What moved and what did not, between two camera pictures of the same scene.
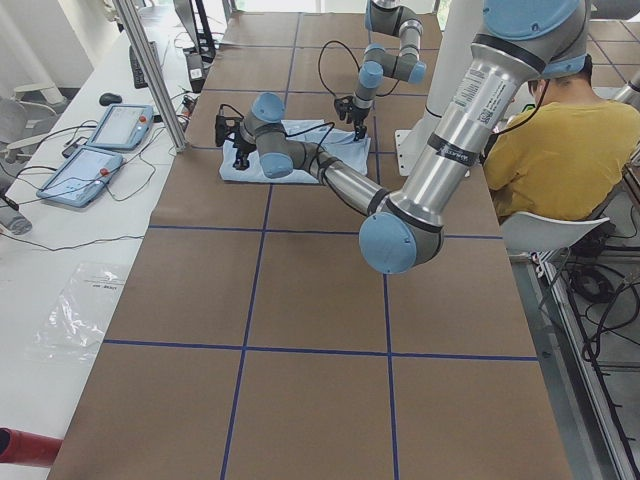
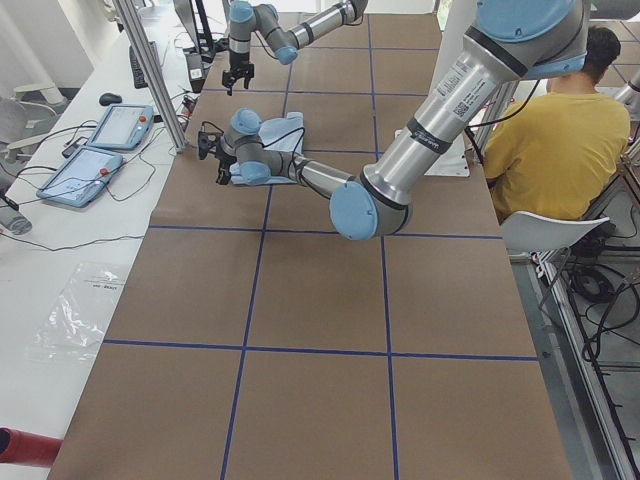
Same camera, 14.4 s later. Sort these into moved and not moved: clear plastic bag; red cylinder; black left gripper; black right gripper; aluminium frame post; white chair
Moved: black left gripper; black right gripper
Not moved: red cylinder; clear plastic bag; aluminium frame post; white chair
